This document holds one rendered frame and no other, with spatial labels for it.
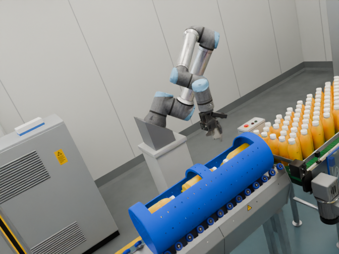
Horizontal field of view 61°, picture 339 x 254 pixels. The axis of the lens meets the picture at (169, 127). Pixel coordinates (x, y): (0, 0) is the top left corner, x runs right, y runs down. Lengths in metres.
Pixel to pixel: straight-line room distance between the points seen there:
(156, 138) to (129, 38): 2.36
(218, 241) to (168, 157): 0.87
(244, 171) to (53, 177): 1.89
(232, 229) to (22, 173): 1.92
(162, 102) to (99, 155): 2.27
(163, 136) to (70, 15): 2.39
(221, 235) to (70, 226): 1.85
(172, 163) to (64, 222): 1.34
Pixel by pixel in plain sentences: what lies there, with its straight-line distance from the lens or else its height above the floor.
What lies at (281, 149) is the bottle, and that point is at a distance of 2.03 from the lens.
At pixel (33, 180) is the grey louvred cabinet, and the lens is 2.97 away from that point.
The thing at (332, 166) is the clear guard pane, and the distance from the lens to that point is 2.15.
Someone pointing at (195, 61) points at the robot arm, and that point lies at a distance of 2.23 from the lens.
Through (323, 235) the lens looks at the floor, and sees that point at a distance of 2.89.
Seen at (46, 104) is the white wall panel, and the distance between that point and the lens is 4.11.
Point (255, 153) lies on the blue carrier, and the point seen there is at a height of 1.17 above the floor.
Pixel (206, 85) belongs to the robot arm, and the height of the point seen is 1.64.
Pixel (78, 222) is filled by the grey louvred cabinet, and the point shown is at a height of 0.44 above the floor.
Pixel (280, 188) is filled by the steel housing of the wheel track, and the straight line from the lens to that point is 2.01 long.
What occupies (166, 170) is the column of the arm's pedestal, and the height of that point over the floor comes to 0.91.
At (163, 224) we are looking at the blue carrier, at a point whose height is 1.16.
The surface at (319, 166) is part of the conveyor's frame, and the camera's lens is 2.11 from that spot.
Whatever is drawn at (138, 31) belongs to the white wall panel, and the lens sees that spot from 4.45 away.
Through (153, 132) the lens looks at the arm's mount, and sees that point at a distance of 2.27.
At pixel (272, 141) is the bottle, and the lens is 2.07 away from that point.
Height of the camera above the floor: 2.09
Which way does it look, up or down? 22 degrees down
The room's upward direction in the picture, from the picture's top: 20 degrees counter-clockwise
